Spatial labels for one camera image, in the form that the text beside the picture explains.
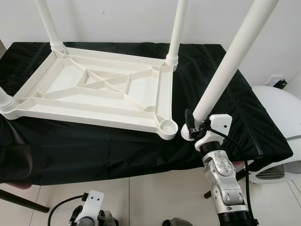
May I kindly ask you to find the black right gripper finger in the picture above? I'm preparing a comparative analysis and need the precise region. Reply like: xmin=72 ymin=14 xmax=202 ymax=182
xmin=185 ymin=108 xmax=196 ymax=137

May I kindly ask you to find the white ribbed plastic table top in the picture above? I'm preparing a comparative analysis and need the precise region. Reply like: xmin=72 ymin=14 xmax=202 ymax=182
xmin=0 ymin=45 xmax=179 ymax=141

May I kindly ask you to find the black metal bench leg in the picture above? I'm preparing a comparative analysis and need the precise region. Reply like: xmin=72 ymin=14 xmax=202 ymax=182
xmin=205 ymin=162 xmax=250 ymax=198
xmin=0 ymin=188 xmax=50 ymax=213

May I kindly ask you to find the black quilted bench cover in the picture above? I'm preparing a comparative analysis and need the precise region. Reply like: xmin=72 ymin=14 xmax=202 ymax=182
xmin=0 ymin=41 xmax=294 ymax=185

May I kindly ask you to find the silver robot right leg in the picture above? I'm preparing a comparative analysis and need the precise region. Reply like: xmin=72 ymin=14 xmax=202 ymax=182
xmin=162 ymin=218 xmax=193 ymax=226

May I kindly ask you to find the silver robot leg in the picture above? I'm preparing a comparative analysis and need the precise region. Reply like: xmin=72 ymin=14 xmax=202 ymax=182
xmin=96 ymin=211 xmax=118 ymax=226
xmin=162 ymin=218 xmax=193 ymax=226

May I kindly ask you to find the silver robot left leg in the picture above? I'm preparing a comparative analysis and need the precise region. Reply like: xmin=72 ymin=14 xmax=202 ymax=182
xmin=96 ymin=211 xmax=118 ymax=226

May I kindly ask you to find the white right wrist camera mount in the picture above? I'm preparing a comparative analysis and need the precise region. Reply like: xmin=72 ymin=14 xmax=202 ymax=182
xmin=195 ymin=114 xmax=232 ymax=151

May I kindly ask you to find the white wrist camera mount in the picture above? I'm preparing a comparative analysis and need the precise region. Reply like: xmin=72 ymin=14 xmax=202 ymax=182
xmin=80 ymin=190 xmax=105 ymax=219
xmin=195 ymin=114 xmax=232 ymax=151

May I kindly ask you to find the wall socket with black plug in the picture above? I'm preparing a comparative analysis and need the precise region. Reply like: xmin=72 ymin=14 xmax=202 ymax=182
xmin=268 ymin=78 xmax=287 ymax=90

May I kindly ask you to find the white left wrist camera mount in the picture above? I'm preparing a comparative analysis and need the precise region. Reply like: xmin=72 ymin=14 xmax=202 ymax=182
xmin=80 ymin=190 xmax=105 ymax=219

